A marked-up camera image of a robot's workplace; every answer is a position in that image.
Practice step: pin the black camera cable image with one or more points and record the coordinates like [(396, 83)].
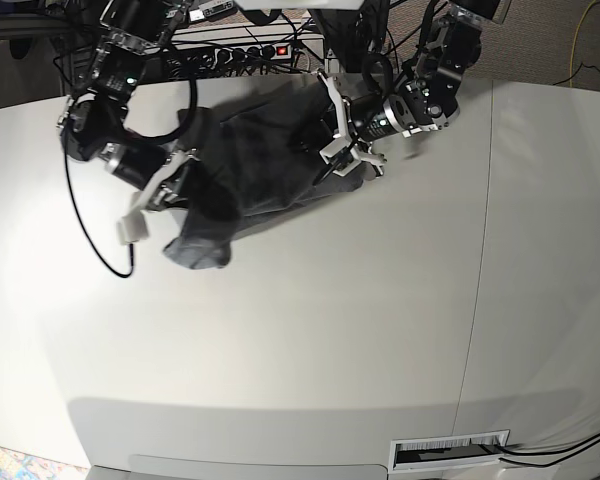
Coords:
[(90, 220), (336, 163)]

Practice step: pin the white cable grommet tray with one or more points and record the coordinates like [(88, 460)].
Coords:
[(446, 453)]

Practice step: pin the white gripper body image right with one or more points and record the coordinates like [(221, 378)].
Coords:
[(345, 134)]

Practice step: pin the black camera cable image right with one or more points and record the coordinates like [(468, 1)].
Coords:
[(336, 163)]

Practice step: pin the black power strip red switch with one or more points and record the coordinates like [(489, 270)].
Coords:
[(251, 55)]

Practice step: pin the grey table leg column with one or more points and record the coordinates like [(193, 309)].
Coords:
[(329, 32)]

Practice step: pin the black camera cable image left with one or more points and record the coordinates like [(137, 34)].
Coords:
[(90, 220)]

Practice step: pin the grey T-shirt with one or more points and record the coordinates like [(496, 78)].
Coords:
[(245, 176)]

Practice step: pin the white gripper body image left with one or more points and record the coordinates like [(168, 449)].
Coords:
[(132, 226)]

